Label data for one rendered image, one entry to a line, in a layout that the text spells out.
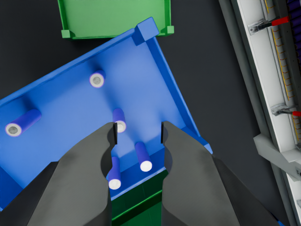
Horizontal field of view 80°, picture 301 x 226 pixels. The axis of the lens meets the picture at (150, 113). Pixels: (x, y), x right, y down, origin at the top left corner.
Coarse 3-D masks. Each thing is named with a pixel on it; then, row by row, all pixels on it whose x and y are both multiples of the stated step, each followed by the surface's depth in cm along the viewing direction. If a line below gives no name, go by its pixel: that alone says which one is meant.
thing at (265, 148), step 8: (256, 136) 78; (264, 136) 75; (256, 144) 78; (264, 144) 72; (272, 144) 70; (264, 152) 75; (272, 152) 70; (272, 160) 73; (280, 160) 67; (288, 168) 65; (296, 176) 64
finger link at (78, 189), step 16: (112, 128) 12; (80, 144) 10; (96, 144) 10; (112, 144) 12; (64, 160) 9; (80, 160) 9; (96, 160) 9; (64, 176) 8; (80, 176) 8; (96, 176) 8; (48, 192) 7; (64, 192) 7; (80, 192) 7; (96, 192) 7; (48, 208) 7; (64, 208) 7; (80, 208) 7; (96, 208) 7; (32, 224) 6; (48, 224) 6; (64, 224) 6; (80, 224) 6; (96, 224) 7
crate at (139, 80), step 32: (128, 32) 22; (96, 64) 27; (128, 64) 28; (160, 64) 26; (32, 96) 26; (64, 96) 27; (96, 96) 28; (128, 96) 29; (160, 96) 30; (0, 128) 27; (32, 128) 28; (64, 128) 29; (96, 128) 30; (128, 128) 31; (160, 128) 32; (192, 128) 29; (0, 160) 28; (32, 160) 29; (128, 160) 32; (160, 160) 30; (0, 192) 26
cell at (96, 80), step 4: (96, 72) 22; (100, 72) 23; (104, 72) 27; (92, 76) 21; (96, 76) 22; (100, 76) 22; (104, 76) 23; (92, 80) 22; (96, 80) 21; (100, 80) 22; (104, 80) 22; (92, 84) 22; (96, 84) 22; (100, 84) 22
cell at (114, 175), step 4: (112, 160) 30; (116, 160) 31; (112, 164) 29; (116, 164) 29; (112, 168) 28; (116, 168) 28; (112, 172) 27; (116, 172) 27; (108, 176) 27; (112, 176) 26; (116, 176) 26; (108, 180) 26; (112, 180) 26; (116, 180) 26; (120, 180) 26; (112, 184) 26; (116, 184) 26; (120, 184) 26; (112, 188) 26; (116, 188) 26
